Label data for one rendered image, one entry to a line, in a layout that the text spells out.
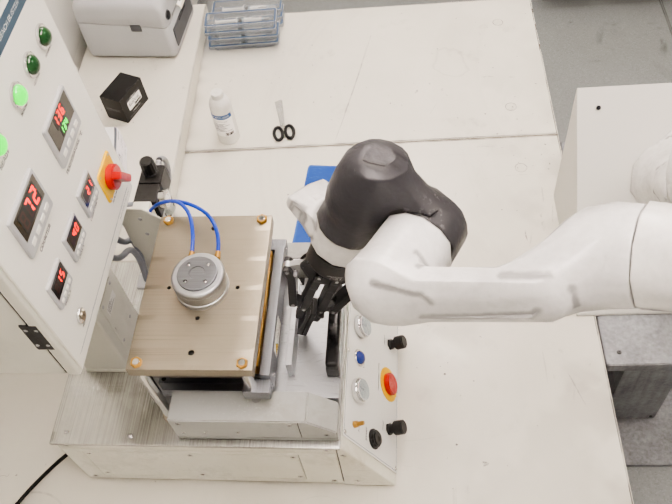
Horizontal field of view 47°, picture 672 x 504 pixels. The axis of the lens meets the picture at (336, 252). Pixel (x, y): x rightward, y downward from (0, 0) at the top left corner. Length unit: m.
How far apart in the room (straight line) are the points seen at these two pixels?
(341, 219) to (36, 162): 0.36
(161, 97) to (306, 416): 1.03
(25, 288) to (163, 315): 0.27
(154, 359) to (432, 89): 1.07
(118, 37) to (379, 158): 1.25
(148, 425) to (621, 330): 0.87
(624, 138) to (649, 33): 1.87
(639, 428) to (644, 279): 1.50
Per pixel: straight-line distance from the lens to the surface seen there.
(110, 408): 1.30
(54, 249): 1.00
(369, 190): 0.87
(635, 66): 3.18
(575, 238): 0.80
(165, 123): 1.86
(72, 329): 1.05
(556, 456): 1.40
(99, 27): 2.03
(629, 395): 2.14
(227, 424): 1.17
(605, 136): 1.49
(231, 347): 1.08
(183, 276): 1.12
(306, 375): 1.20
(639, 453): 2.24
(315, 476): 1.33
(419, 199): 0.89
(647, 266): 0.78
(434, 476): 1.36
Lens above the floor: 2.04
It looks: 54 degrees down
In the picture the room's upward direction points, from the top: 9 degrees counter-clockwise
